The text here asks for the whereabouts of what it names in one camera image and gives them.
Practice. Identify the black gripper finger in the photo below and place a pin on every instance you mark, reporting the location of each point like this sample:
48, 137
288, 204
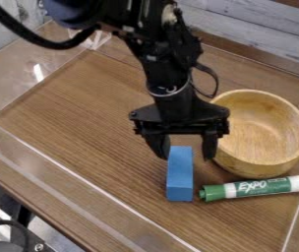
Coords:
159, 143
209, 144

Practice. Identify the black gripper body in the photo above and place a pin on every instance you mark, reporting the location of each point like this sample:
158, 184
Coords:
181, 114

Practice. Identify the blue rectangular block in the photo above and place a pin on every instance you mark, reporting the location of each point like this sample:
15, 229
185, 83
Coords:
179, 174

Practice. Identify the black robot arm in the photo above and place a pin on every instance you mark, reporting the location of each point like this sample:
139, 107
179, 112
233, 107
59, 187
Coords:
153, 28

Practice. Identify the brown wooden bowl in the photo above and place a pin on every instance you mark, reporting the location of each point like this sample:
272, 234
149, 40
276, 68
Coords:
262, 147

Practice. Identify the green Expo marker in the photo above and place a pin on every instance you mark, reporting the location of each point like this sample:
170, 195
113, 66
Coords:
250, 188

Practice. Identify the clear acrylic corner bracket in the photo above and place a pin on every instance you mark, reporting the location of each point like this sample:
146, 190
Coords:
97, 40

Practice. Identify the clear acrylic tray wall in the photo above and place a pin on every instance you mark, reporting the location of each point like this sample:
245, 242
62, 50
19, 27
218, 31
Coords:
83, 211

